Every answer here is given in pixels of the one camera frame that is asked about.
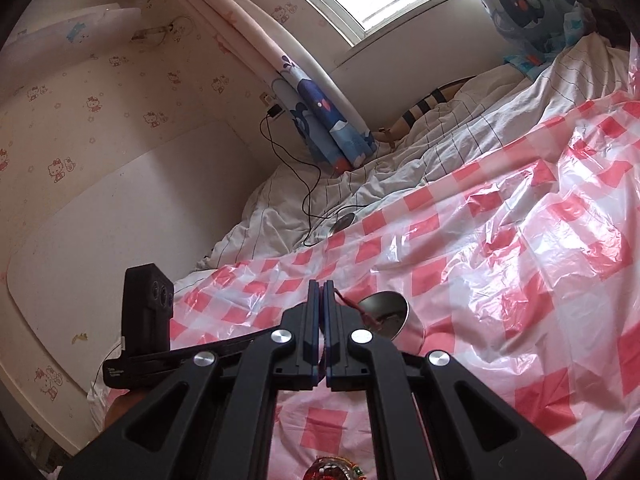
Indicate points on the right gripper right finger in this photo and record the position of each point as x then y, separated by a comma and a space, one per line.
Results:
430, 417

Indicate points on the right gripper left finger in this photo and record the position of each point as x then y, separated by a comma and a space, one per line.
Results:
210, 420

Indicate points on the black round jewelry tray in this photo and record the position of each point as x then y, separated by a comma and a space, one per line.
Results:
334, 468

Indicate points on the person's left hand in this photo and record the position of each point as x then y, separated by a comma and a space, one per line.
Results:
122, 405

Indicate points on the silver metal tin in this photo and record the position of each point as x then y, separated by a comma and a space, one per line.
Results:
386, 313

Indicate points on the red white checkered plastic sheet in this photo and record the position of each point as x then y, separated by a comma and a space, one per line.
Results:
523, 264

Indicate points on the blue whale curtain left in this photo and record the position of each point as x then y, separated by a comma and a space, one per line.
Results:
330, 126

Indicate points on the blue whale curtain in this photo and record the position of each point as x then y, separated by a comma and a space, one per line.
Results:
330, 126
539, 30

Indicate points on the white striped bed quilt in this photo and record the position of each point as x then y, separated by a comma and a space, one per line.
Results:
295, 207

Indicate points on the striped plush pillow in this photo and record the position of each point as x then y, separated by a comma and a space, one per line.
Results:
404, 124

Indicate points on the blue whale curtain right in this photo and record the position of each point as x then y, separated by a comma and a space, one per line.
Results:
539, 30

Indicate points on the black camera box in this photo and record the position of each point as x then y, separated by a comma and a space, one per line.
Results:
147, 308

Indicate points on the black wall charger plug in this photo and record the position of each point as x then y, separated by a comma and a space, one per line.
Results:
274, 111

